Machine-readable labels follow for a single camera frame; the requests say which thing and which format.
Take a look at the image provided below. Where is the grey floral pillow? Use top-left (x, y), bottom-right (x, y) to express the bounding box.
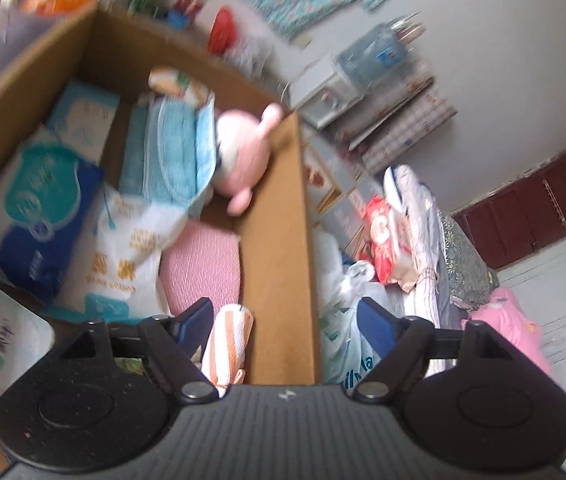
top-left (438, 212), bottom-right (499, 311)

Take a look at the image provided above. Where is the pink plush toy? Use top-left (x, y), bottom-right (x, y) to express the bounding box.
top-left (210, 102), bottom-right (284, 216)

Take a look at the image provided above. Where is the white teal packet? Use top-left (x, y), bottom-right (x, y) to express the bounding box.
top-left (55, 182), bottom-right (189, 321)

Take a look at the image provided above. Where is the white hook rack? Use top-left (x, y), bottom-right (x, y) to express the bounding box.
top-left (540, 177), bottom-right (564, 231)

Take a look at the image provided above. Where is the green floral scrunchie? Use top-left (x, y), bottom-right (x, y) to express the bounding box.
top-left (113, 357), bottom-right (149, 376)

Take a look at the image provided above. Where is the red label jar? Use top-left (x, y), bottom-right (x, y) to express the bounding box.
top-left (168, 0), bottom-right (206, 28)

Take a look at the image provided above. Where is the white stitched quilt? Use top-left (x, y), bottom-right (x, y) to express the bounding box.
top-left (383, 164), bottom-right (456, 321)

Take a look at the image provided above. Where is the light blue checked towel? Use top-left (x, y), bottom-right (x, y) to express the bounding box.
top-left (143, 95), bottom-right (219, 211)

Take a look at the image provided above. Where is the red printed packet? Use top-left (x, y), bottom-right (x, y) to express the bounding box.
top-left (360, 195), bottom-right (416, 286)

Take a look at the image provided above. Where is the teal towel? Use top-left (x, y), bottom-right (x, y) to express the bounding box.
top-left (119, 105), bottom-right (164, 196)

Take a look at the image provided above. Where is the orange striped towel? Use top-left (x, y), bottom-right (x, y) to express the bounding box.
top-left (200, 302), bottom-right (255, 398)

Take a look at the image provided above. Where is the orange plastic bag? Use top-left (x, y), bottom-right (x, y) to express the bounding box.
top-left (20, 0), bottom-right (96, 15)

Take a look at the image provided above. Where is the white water dispenser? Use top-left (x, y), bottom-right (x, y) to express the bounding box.
top-left (290, 55), bottom-right (364, 128)

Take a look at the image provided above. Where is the clear plastic bag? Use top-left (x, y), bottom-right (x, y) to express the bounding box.
top-left (228, 35), bottom-right (274, 78)

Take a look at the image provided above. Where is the blue water jug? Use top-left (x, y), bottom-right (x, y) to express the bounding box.
top-left (335, 25), bottom-right (409, 86)

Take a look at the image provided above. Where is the red plastic bag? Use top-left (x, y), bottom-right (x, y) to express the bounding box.
top-left (208, 6), bottom-right (239, 53)

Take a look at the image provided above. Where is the dark red door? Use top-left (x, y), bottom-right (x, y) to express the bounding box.
top-left (450, 145), bottom-right (566, 271)

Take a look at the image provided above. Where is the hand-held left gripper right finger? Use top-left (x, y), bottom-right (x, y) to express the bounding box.
top-left (350, 297), bottom-right (509, 403)

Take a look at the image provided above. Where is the white plastic bag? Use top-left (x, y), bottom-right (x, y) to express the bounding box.
top-left (315, 232), bottom-right (404, 396)

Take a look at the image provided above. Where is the white wet wipes pack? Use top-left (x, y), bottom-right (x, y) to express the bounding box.
top-left (0, 282), bottom-right (56, 396)

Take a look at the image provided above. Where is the pink knit cloth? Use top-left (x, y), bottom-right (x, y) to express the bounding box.
top-left (160, 220), bottom-right (241, 316)

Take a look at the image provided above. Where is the blue white tissue box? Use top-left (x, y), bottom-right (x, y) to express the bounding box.
top-left (45, 80), bottom-right (121, 166)

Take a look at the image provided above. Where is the plaid rolled mat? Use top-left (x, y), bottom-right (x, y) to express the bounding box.
top-left (363, 97), bottom-right (459, 173)

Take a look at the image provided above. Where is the brown cardboard box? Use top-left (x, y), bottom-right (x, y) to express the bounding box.
top-left (0, 2), bottom-right (323, 480)

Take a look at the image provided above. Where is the clear jar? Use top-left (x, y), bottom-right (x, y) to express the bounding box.
top-left (388, 16), bottom-right (414, 37)

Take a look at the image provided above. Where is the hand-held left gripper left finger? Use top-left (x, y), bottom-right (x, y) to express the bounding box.
top-left (58, 297), bottom-right (219, 401)

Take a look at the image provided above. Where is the blue teal wipes pack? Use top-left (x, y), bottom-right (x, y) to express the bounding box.
top-left (0, 125), bottom-right (106, 306)

